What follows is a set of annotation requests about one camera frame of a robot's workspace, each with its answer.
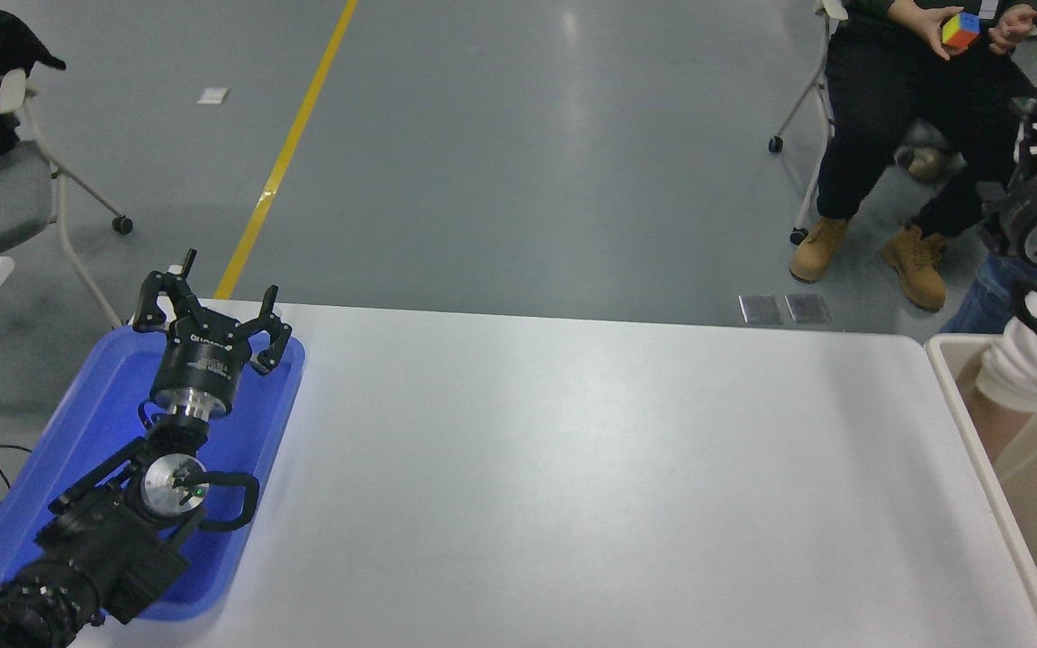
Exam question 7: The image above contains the person's hand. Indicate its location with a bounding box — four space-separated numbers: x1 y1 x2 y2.
967 385 1037 464

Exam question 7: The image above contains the tan boot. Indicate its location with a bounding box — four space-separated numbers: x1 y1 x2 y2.
895 144 957 182

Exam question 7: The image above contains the person's right hand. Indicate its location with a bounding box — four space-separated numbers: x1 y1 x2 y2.
887 0 966 63

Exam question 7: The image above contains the blue plastic tray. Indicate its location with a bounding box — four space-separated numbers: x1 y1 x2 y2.
0 322 308 624

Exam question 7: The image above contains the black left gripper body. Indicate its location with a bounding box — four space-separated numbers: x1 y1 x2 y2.
150 326 249 405

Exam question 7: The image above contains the colourful puzzle cube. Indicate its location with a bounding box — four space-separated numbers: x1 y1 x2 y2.
941 12 981 51

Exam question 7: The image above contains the person's left hand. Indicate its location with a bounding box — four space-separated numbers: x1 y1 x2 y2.
985 4 1037 56

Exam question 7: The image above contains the white framed wheeled chair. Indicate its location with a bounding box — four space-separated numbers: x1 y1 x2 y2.
766 0 953 246

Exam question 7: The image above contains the person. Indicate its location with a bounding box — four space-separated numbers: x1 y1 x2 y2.
789 0 1037 313
942 61 1037 417

